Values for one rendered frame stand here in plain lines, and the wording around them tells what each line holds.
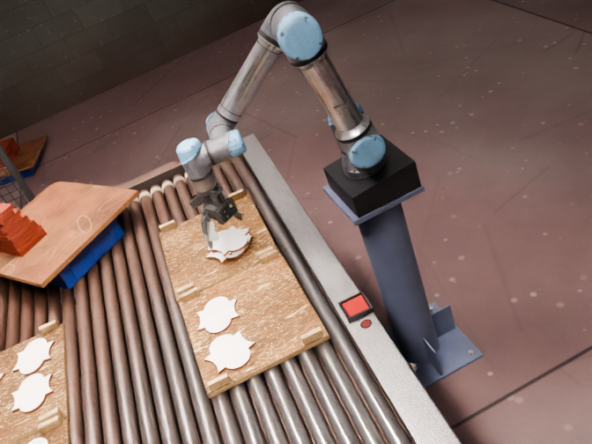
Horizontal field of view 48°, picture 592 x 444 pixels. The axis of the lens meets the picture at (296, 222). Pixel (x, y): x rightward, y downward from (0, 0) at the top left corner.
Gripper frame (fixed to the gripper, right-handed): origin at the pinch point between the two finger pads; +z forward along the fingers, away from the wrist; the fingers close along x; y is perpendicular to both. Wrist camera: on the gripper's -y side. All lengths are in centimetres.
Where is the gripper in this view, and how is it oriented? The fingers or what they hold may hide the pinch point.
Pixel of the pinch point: (225, 233)
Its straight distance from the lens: 216.7
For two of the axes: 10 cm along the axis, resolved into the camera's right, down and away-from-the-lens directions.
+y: 7.4, 1.9, -6.4
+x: 6.0, -6.2, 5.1
